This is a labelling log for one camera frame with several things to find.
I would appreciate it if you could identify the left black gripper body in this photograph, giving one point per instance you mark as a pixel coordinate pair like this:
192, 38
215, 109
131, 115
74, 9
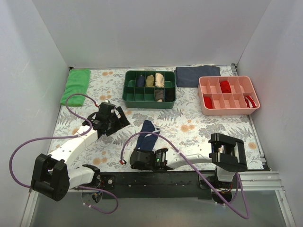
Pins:
116, 118

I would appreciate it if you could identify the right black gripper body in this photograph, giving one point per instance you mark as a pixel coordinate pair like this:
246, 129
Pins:
138, 152

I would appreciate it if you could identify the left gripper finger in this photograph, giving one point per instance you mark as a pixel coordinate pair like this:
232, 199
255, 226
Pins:
102, 129
122, 120

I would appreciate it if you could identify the navy white-trimmed underwear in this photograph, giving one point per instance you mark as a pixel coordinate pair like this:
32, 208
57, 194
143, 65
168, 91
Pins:
146, 141

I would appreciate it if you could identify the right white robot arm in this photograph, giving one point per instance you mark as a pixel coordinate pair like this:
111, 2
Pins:
225, 152

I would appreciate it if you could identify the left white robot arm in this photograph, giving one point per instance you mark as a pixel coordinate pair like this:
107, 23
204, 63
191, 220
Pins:
53, 174

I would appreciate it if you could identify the rolled navy underwear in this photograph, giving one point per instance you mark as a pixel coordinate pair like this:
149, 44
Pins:
140, 81

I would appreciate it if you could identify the rolled grey brown underwear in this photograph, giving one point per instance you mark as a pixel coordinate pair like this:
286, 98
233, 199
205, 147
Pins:
159, 95

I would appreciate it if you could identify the rolled tan underwear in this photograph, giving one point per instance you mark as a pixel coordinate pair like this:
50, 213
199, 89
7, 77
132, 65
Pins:
149, 81

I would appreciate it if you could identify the rolled black underwear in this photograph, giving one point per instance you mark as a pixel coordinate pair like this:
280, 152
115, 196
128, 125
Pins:
170, 94

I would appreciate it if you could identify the rolled cream underwear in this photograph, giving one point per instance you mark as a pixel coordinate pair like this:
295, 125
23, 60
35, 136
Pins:
159, 80

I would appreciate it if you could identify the rolled red underwear left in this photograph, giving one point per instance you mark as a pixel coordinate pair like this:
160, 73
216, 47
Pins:
208, 102

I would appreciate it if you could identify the rolled red underwear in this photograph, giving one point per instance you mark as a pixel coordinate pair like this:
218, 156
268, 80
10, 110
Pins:
225, 87
208, 102

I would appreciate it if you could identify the rolled red underwear top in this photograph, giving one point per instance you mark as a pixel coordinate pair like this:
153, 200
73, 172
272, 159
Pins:
225, 87

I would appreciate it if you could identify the red white striped underwear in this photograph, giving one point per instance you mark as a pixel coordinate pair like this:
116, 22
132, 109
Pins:
250, 102

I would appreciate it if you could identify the green divided organizer tray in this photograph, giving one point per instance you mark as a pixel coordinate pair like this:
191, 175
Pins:
144, 97

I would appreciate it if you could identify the floral table mat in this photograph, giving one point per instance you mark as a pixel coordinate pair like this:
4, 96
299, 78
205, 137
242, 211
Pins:
182, 126

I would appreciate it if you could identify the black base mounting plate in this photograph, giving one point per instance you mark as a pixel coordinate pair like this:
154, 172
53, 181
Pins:
172, 184

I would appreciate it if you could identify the green folded towel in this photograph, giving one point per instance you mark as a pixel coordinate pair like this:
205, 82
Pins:
77, 82

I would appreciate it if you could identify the dark blue folded cloth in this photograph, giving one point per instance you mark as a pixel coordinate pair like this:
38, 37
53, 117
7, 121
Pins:
189, 76

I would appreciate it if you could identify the pink divided organizer tray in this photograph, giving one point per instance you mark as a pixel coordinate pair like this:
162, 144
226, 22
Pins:
227, 104

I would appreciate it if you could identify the aluminium frame rail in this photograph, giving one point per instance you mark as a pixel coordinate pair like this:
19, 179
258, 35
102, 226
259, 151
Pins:
263, 189

